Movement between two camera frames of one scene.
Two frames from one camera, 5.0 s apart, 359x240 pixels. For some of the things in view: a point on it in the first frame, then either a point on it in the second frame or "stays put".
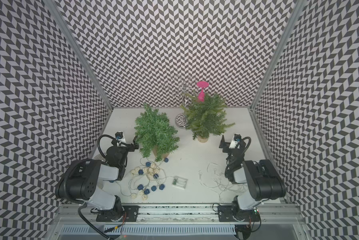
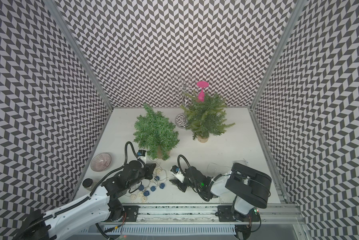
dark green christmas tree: (156, 136) stays put
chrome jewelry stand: (181, 88) stays put
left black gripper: (136, 146) → (149, 170)
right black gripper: (226, 145) → (180, 186)
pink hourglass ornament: (201, 94) stays put
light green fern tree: (205, 119) stays put
